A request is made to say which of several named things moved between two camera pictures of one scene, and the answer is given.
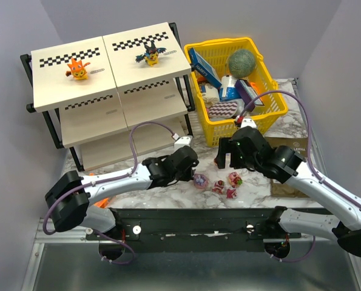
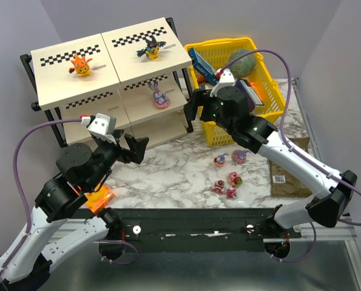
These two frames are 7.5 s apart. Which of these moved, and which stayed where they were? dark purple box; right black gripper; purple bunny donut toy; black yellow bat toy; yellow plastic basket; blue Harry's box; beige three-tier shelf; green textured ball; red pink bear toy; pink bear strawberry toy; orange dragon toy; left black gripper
Moved: orange dragon toy; black yellow bat toy; right black gripper; purple bunny donut toy; left black gripper
Stayed: beige three-tier shelf; dark purple box; green textured ball; pink bear strawberry toy; blue Harry's box; yellow plastic basket; red pink bear toy
